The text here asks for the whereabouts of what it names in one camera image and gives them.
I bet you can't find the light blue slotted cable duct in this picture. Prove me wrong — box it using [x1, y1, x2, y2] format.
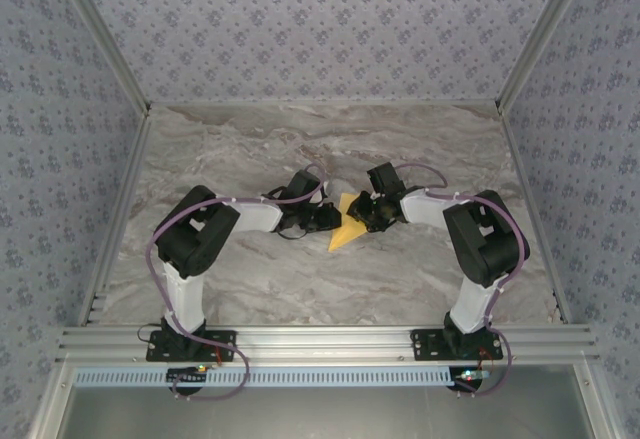
[73, 366, 494, 389]

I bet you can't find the yellow cloth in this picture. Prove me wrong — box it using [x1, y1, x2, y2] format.
[327, 192, 369, 253]

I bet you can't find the grey metal sheet panel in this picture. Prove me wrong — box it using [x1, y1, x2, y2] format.
[37, 363, 616, 439]

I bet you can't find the slanted aluminium frame post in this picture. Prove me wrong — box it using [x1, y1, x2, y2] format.
[47, 0, 151, 115]
[494, 0, 599, 113]

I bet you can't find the aluminium table side rail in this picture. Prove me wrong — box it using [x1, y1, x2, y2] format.
[77, 108, 154, 328]
[497, 106, 574, 325]

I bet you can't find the thin aluminium table rail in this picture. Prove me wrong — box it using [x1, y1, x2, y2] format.
[147, 98, 504, 109]

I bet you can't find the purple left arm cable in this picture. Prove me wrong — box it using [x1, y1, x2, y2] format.
[144, 162, 250, 403]

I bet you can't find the small black controller board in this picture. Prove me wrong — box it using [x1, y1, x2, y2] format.
[448, 366, 494, 393]
[166, 364, 209, 385]

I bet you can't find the wide aluminium frame beam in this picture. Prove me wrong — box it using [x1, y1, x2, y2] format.
[55, 324, 601, 364]

